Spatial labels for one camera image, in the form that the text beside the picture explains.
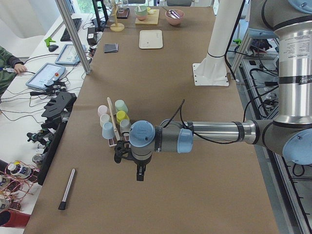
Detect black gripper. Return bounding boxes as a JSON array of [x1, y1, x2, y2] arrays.
[[131, 146, 152, 181]]

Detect green cup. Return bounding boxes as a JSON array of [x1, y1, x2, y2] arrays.
[[115, 99, 129, 113]]

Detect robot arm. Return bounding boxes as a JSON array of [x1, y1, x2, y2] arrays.
[[128, 0, 312, 181]]

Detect grey cup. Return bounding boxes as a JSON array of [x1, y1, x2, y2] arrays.
[[119, 119, 131, 133]]

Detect light blue cup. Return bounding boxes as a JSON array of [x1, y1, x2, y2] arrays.
[[102, 122, 115, 139]]

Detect yellow cup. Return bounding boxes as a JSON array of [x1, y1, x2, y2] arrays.
[[116, 110, 130, 124]]

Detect white cup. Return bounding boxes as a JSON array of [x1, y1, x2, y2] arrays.
[[99, 114, 112, 128]]

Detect pink cup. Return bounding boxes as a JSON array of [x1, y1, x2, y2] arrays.
[[97, 105, 109, 117]]

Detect cream rabbit tray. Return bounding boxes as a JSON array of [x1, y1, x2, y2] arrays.
[[139, 30, 163, 49]]

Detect black glass rack tray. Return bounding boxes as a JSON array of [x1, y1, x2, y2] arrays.
[[117, 8, 130, 19]]

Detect person hand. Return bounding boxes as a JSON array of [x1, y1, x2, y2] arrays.
[[14, 63, 27, 74]]

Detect metal cylinder tool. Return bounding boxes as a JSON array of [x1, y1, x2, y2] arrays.
[[58, 168, 76, 210]]

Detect folded grey cloth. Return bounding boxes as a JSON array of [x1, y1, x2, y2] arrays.
[[104, 43, 119, 53]]

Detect blue teach pendant near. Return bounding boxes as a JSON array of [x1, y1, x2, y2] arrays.
[[25, 63, 66, 90]]

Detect blue teach pendant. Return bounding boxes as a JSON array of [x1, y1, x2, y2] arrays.
[[25, 63, 66, 90], [55, 44, 80, 66]]

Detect blue teach pendant far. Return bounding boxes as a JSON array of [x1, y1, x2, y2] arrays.
[[55, 44, 80, 66]]

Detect black small box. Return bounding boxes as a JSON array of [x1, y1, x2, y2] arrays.
[[87, 27, 97, 46]]

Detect wooden mug tree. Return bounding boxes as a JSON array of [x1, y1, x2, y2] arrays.
[[108, 0, 125, 32]]

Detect black computer mouse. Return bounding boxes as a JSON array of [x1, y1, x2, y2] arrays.
[[48, 44, 59, 52]]

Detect pink bowl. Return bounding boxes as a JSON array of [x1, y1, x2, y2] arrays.
[[165, 9, 184, 26]]

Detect black keyboard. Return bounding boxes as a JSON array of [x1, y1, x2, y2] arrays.
[[59, 18, 82, 42]]

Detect wooden cutting board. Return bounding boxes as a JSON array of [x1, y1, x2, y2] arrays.
[[135, 9, 159, 26]]

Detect stacked green bowls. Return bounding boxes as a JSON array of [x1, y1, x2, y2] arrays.
[[135, 6, 148, 20]]

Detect metal scoop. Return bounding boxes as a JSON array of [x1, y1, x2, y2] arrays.
[[162, 6, 180, 19]]

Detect green clamp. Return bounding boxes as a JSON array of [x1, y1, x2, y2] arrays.
[[44, 37, 56, 47]]

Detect grey chair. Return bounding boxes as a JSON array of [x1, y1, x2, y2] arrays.
[[166, 0, 193, 7]]

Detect white wire cup rack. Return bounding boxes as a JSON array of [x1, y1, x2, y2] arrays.
[[108, 132, 129, 147]]

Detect black plastic bracket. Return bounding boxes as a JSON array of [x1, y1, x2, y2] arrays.
[[41, 92, 77, 121]]

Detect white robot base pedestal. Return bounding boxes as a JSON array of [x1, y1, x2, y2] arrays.
[[193, 0, 244, 86]]

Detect aluminium frame post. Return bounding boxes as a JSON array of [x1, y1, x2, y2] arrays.
[[55, 0, 91, 75]]

